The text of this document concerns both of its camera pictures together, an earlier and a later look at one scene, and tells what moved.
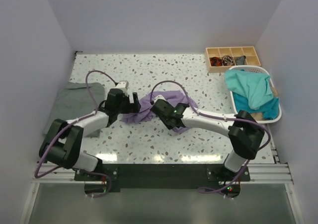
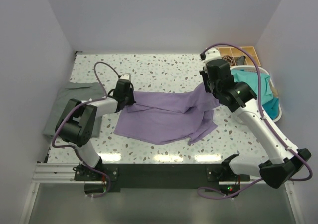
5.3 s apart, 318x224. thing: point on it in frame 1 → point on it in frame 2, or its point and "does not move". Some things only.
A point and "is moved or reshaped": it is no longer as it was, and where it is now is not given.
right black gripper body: x=164 y=121 → x=209 y=85
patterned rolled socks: x=227 y=60 does not move
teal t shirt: x=256 y=87 does not move
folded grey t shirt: x=73 y=102 does not move
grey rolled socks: x=240 y=60 does not move
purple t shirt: x=146 y=113 is moved or reshaped
